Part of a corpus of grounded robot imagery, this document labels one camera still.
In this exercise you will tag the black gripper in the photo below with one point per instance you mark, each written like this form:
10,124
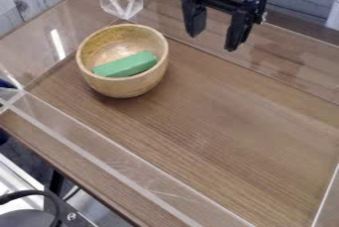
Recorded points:
249,12

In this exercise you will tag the green rectangular block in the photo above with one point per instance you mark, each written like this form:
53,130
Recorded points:
127,66

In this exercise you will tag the brown wooden bowl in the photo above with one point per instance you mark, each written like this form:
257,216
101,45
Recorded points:
117,42

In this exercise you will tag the black table leg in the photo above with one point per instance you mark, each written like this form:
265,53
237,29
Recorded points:
57,183

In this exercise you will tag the clear acrylic enclosure wall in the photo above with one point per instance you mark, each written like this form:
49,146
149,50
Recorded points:
230,145

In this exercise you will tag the black metal bracket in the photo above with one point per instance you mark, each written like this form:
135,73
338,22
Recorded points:
71,217

